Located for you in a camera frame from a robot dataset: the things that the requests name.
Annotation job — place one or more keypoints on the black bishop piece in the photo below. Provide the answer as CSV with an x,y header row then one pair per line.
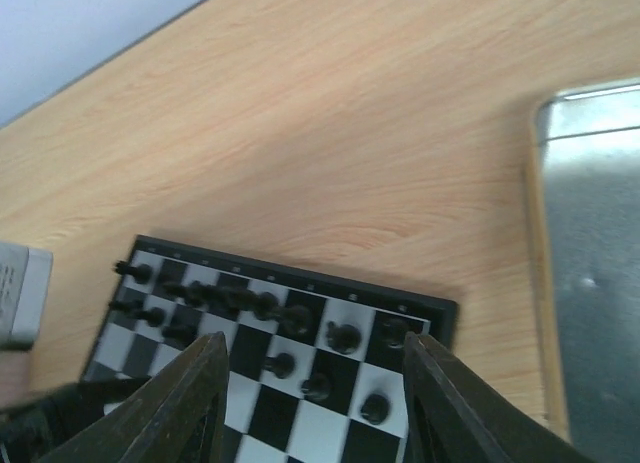
x,y
261,305

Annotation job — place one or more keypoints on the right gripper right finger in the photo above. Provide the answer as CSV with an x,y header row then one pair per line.
x,y
455,416

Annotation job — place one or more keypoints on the black chess piece at edge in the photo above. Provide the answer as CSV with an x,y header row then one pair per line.
x,y
343,338

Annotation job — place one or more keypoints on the black and silver chessboard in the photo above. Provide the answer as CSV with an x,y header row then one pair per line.
x,y
290,397

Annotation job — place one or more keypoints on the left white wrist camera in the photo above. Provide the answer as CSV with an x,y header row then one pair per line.
x,y
25,277

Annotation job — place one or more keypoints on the black pawn piece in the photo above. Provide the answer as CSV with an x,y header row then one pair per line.
x,y
127,313

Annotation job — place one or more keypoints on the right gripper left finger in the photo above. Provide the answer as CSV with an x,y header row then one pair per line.
x,y
176,415

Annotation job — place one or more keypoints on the empty gold-rimmed metal tin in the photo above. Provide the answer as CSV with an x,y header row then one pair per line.
x,y
582,180

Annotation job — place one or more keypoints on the black rook piece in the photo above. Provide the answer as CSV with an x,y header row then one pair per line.
x,y
141,273

